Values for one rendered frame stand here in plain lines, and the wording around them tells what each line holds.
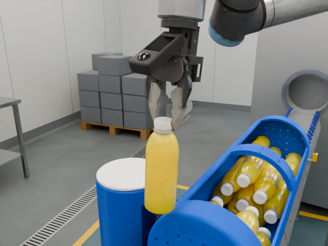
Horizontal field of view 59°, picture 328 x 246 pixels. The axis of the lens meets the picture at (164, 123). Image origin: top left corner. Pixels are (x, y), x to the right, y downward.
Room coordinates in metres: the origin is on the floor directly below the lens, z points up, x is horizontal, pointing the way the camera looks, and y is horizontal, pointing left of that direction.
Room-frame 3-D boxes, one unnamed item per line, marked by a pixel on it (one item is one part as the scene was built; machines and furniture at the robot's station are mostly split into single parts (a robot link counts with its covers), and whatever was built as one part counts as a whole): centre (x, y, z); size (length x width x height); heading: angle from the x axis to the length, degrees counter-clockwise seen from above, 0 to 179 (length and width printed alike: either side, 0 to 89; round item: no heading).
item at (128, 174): (1.10, 0.14, 1.03); 0.28 x 0.28 x 0.01
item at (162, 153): (0.56, 0.01, 1.33); 0.07 x 0.07 x 0.19
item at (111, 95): (4.66, 0.66, 0.59); 1.20 x 0.80 x 1.19; 67
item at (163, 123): (0.56, 0.00, 1.43); 0.04 x 0.04 x 0.02
